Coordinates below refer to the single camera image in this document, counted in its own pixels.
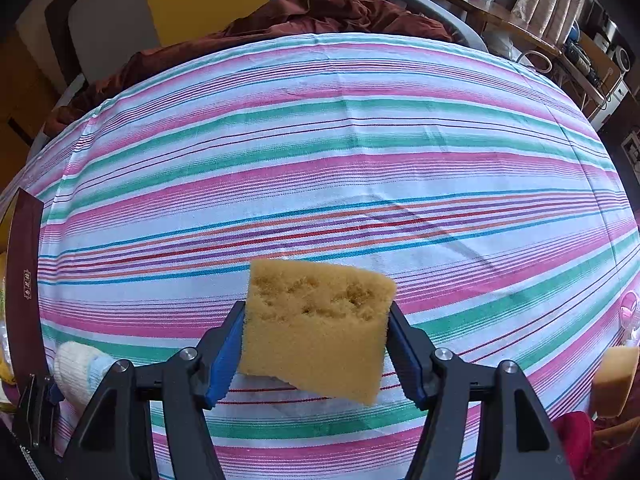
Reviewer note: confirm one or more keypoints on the patterned beige curtain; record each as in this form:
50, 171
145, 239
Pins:
545, 0

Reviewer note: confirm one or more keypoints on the maroon box with gold interior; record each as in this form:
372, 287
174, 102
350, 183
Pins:
25, 280

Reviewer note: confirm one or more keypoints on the red clothing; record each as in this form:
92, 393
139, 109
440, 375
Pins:
580, 445

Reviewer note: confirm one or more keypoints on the wooden desk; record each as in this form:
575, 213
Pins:
495, 17

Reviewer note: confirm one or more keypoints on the white plastic bag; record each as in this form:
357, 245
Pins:
505, 47

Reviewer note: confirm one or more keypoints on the yellow sponge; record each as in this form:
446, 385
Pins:
615, 382
315, 330

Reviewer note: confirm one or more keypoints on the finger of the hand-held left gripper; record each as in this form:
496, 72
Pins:
29, 410

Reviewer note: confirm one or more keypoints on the pink printed cloth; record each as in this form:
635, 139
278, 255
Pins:
630, 315

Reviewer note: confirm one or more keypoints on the cream sock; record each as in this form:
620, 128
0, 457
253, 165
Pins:
82, 372

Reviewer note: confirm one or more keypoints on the cluttered shelf unit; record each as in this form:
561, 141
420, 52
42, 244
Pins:
615, 60

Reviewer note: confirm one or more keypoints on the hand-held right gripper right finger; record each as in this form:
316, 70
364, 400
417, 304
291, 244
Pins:
405, 360

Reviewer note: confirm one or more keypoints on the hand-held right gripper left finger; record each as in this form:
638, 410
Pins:
225, 355

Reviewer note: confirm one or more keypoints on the maroon blanket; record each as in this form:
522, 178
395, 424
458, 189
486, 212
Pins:
300, 15

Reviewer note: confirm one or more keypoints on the dark brown wooden frame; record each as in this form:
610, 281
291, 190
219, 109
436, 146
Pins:
62, 30

